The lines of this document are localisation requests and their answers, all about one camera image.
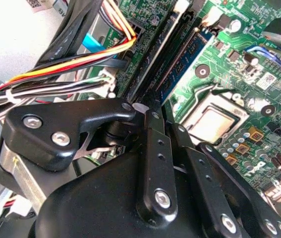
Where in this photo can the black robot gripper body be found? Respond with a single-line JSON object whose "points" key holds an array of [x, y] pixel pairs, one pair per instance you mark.
{"points": [[100, 198]]}

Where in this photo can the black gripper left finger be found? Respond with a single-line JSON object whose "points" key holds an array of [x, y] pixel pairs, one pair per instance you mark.
{"points": [[56, 116]]}

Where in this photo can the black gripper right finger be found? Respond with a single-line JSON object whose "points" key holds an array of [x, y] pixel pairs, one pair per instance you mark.
{"points": [[197, 173]]}

